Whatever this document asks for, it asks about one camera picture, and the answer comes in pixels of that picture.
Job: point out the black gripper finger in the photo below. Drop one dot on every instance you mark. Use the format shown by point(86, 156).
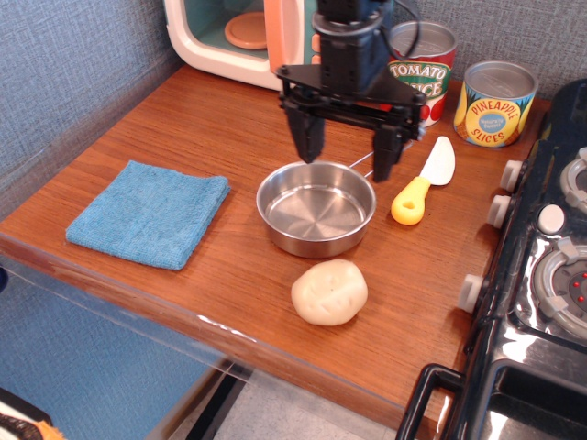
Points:
point(388, 144)
point(308, 132)

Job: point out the yellow handled toy knife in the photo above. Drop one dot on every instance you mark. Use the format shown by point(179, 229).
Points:
point(409, 205)

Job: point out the white toy potato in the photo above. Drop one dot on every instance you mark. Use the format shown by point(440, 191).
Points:
point(330, 293)

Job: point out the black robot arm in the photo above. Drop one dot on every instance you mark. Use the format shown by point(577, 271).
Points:
point(356, 11)

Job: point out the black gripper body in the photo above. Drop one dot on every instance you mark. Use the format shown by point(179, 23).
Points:
point(351, 84)

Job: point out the tomato sauce can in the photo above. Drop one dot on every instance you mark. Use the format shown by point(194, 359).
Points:
point(428, 50)

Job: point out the grey stove knob middle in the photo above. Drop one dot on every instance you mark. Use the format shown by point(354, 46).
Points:
point(498, 210)

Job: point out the teal toy microwave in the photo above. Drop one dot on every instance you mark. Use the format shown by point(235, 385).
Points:
point(246, 41)

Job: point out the pineapple slices can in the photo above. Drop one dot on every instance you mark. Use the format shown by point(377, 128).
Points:
point(495, 101)

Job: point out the grey stove knob bottom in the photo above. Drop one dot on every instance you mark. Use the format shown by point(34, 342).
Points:
point(469, 292)

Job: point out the black toy stove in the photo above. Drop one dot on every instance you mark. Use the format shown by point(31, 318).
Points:
point(525, 372)

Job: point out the blue folded cloth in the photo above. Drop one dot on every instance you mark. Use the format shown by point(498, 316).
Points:
point(150, 215)

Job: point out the grey stove knob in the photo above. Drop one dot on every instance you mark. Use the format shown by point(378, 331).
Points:
point(498, 210)
point(511, 174)
point(469, 292)

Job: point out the grey stove knob top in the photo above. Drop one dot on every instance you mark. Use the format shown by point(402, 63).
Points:
point(511, 174)

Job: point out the small steel pot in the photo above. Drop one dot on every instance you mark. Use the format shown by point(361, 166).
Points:
point(318, 210)

